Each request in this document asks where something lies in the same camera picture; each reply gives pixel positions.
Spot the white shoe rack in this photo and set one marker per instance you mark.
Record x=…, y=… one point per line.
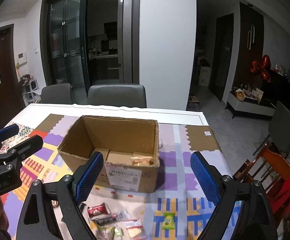
x=30, y=91

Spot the brown cardboard box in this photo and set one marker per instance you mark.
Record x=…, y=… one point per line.
x=117, y=139

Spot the white Denmas cheese ball bag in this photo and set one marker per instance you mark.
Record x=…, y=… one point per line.
x=101, y=232

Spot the white low tv bench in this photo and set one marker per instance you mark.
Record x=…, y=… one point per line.
x=248, y=109

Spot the black glass sliding door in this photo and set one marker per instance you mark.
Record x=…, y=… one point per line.
x=63, y=43

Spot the colourful patterned table mat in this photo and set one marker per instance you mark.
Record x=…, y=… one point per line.
x=167, y=200

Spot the brown entrance door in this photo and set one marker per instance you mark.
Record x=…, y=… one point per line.
x=11, y=101

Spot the dark striped snack packet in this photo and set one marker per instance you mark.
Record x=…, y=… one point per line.
x=112, y=218

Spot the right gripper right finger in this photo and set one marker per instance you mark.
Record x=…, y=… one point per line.
x=255, y=219

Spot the silver refrigerator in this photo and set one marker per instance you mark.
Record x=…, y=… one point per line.
x=124, y=39

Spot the dark tall cabinet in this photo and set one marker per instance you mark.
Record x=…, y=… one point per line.
x=251, y=43

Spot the grey chair left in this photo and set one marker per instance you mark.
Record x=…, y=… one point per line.
x=57, y=94

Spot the white wall intercom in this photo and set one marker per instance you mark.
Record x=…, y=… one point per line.
x=22, y=58

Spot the pale green wrapped snack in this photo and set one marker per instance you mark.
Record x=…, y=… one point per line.
x=118, y=233

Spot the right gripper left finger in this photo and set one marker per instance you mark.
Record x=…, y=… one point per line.
x=37, y=218

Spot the snack packet inside box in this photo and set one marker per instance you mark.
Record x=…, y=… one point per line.
x=141, y=160

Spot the red heart balloons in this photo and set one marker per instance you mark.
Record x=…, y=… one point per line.
x=262, y=67

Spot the red wooden chair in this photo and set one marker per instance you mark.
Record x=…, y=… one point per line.
x=273, y=170

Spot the dark grey chair right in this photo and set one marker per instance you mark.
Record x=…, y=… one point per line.
x=278, y=129

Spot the red snack packet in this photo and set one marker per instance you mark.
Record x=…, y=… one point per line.
x=97, y=210

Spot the small green candy packet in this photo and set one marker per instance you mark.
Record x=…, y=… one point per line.
x=168, y=222

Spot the clear yellow cracker packet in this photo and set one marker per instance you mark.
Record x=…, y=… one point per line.
x=135, y=229

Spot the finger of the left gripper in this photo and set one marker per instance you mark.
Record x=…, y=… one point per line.
x=24, y=149
x=8, y=132

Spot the white box in hallway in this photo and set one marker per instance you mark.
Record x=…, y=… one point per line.
x=204, y=76

